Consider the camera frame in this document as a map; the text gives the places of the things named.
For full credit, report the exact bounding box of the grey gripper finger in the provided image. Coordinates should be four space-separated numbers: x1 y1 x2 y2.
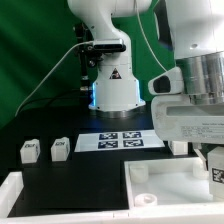
194 149 208 170

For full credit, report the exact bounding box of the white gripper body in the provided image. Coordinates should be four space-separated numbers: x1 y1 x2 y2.
151 95 224 144

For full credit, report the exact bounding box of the white square table top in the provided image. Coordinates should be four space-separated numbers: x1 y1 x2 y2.
124 157 224 209

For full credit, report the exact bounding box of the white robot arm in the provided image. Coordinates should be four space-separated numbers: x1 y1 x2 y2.
67 0 224 170

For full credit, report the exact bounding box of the white sheet with markers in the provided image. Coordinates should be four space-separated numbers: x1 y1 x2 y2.
75 130 164 152

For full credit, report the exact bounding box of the white L-shaped obstacle fence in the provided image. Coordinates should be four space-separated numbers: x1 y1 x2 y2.
0 172 224 224

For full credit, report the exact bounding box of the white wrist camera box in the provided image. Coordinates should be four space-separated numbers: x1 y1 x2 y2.
148 67 184 95

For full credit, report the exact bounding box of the grey camera on mount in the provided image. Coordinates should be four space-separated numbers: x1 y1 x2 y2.
92 39 126 53

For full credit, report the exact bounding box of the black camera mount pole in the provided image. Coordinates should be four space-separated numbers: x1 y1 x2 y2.
73 22 93 92

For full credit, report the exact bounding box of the white cable behind robot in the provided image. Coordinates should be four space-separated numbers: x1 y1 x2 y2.
134 0 168 73

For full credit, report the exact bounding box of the white camera cable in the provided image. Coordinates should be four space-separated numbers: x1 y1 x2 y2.
14 40 94 118

